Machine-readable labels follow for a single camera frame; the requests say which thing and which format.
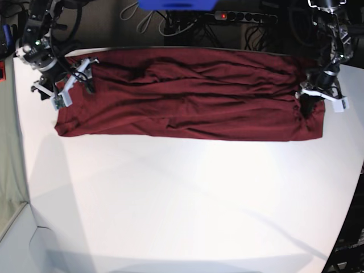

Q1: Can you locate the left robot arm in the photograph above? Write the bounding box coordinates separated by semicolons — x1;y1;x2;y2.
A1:
288;1;353;118

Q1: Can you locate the red black device left edge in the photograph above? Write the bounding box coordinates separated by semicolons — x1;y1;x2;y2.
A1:
0;61;6;82

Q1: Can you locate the blue bottle left edge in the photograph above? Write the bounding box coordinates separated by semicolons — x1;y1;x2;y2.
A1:
2;24;14;48

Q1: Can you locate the dark red t-shirt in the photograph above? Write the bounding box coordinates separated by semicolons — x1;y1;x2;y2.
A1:
55;47;325;142

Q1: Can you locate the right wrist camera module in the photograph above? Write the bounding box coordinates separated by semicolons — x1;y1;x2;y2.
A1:
50;92;72;111

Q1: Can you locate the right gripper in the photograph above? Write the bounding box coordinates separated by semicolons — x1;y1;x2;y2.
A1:
31;57;100;100

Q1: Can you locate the black power strip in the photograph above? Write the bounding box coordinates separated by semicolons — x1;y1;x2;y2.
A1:
213;11;278;24

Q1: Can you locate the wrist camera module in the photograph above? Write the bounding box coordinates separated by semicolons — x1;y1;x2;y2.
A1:
50;92;72;111
332;97;350;113

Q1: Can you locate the blue box at top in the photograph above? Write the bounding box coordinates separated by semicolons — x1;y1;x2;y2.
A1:
138;0;218;11

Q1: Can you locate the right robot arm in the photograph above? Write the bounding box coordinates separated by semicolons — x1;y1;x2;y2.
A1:
15;1;95;100

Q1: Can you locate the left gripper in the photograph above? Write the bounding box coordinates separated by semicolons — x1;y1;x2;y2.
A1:
295;71;346;119

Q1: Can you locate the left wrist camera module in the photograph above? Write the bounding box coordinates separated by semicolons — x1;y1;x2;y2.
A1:
332;97;350;113

